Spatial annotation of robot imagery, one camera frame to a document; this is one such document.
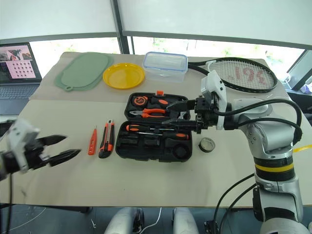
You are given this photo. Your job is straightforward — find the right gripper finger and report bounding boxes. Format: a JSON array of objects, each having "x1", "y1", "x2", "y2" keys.
[
  {"x1": 165, "y1": 99, "x2": 196, "y2": 112},
  {"x1": 161, "y1": 119, "x2": 198, "y2": 131}
]

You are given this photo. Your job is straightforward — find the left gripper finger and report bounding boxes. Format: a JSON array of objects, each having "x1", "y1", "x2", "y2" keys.
[
  {"x1": 49, "y1": 149, "x2": 82, "y2": 168},
  {"x1": 40, "y1": 135, "x2": 68, "y2": 147}
]

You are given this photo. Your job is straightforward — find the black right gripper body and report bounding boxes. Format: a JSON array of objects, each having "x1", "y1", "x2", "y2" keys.
[{"x1": 194, "y1": 95, "x2": 219, "y2": 135}]

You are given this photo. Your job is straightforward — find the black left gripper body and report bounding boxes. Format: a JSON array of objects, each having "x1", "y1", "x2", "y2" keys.
[{"x1": 25, "y1": 137, "x2": 52, "y2": 171}]

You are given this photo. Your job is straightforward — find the black plastic tool case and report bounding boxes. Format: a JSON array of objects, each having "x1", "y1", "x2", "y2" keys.
[{"x1": 115, "y1": 91, "x2": 195, "y2": 163}]

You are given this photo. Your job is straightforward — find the silver adjustable wrench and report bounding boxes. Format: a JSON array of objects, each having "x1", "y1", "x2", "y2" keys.
[{"x1": 171, "y1": 111, "x2": 191, "y2": 122}]

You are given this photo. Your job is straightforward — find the orange black screwdriver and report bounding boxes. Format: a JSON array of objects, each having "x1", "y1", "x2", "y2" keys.
[
  {"x1": 125, "y1": 124, "x2": 176, "y2": 132},
  {"x1": 137, "y1": 131, "x2": 190, "y2": 141}
]

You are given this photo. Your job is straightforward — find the orange voltage tester pen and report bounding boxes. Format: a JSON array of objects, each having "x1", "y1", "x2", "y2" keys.
[{"x1": 87, "y1": 124, "x2": 98, "y2": 156}]

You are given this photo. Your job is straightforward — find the black electrical tape roll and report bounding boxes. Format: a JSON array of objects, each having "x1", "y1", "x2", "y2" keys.
[{"x1": 197, "y1": 136, "x2": 216, "y2": 153}]

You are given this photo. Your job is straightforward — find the orange black tape measure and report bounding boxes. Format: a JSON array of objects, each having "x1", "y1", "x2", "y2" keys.
[{"x1": 132, "y1": 96, "x2": 148, "y2": 107}]

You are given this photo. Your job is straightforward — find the orange black utility knife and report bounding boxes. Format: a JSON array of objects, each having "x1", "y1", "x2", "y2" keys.
[{"x1": 98, "y1": 119, "x2": 116, "y2": 159}]

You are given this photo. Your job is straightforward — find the clear container blue lid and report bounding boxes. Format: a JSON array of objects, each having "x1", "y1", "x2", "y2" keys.
[{"x1": 142, "y1": 51, "x2": 189, "y2": 84}]

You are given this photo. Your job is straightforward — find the black tennis racket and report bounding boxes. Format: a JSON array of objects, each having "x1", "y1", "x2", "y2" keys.
[{"x1": 186, "y1": 57, "x2": 279, "y2": 94}]

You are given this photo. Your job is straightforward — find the yellow plastic plate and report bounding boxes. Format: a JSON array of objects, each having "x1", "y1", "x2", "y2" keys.
[{"x1": 102, "y1": 62, "x2": 146, "y2": 91}]

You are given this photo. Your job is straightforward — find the green cutting mat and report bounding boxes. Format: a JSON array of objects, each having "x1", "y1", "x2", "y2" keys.
[{"x1": 54, "y1": 52, "x2": 115, "y2": 92}]

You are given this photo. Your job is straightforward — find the open laptop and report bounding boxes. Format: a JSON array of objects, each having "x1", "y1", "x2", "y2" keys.
[{"x1": 0, "y1": 42, "x2": 43, "y2": 116}]

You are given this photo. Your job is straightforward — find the grey rounded shell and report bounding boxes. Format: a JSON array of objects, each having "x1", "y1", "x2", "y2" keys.
[
  {"x1": 104, "y1": 207, "x2": 145, "y2": 234},
  {"x1": 171, "y1": 207, "x2": 200, "y2": 234}
]

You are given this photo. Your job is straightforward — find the dark framed panel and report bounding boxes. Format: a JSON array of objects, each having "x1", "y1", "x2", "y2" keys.
[{"x1": 286, "y1": 48, "x2": 312, "y2": 91}]

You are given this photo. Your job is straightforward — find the purple white box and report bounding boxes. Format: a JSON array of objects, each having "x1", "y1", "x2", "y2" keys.
[{"x1": 303, "y1": 77, "x2": 312, "y2": 94}]

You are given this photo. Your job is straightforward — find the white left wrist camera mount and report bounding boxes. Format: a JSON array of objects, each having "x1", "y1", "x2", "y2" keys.
[{"x1": 6, "y1": 118, "x2": 41, "y2": 174}]

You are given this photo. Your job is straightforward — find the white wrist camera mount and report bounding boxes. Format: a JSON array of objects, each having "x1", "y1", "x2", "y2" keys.
[
  {"x1": 200, "y1": 70, "x2": 227, "y2": 130},
  {"x1": 6, "y1": 118, "x2": 41, "y2": 174}
]

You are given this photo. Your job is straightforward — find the black orange handled tool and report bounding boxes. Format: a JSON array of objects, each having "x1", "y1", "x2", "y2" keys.
[{"x1": 147, "y1": 96, "x2": 169, "y2": 108}]

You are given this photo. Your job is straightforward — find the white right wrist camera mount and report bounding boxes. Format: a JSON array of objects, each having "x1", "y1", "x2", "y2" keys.
[{"x1": 200, "y1": 70, "x2": 227, "y2": 130}]

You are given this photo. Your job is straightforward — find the orange handled pliers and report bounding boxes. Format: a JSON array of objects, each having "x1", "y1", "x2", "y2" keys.
[{"x1": 129, "y1": 108, "x2": 168, "y2": 119}]

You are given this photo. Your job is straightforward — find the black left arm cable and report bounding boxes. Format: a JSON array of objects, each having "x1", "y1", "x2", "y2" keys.
[{"x1": 4, "y1": 170, "x2": 15, "y2": 234}]

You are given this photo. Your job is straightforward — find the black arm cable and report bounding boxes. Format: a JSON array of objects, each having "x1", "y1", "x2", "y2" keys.
[
  {"x1": 214, "y1": 98, "x2": 304, "y2": 148},
  {"x1": 4, "y1": 170, "x2": 15, "y2": 234}
]

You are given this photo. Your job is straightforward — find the black hanging cable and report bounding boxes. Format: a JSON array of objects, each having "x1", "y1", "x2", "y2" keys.
[
  {"x1": 223, "y1": 184, "x2": 258, "y2": 221},
  {"x1": 211, "y1": 173, "x2": 256, "y2": 234}
]

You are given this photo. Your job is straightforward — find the white charger cable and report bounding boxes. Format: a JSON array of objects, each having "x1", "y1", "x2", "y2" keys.
[{"x1": 282, "y1": 72, "x2": 293, "y2": 86}]

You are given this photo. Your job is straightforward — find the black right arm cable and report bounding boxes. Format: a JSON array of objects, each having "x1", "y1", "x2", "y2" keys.
[{"x1": 214, "y1": 98, "x2": 304, "y2": 148}]

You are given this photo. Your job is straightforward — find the thin white cable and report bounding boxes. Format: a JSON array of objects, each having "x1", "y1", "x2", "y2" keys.
[{"x1": 142, "y1": 207, "x2": 163, "y2": 232}]

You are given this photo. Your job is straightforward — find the dark window frame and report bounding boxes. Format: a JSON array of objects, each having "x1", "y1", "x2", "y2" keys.
[{"x1": 0, "y1": 0, "x2": 312, "y2": 56}]

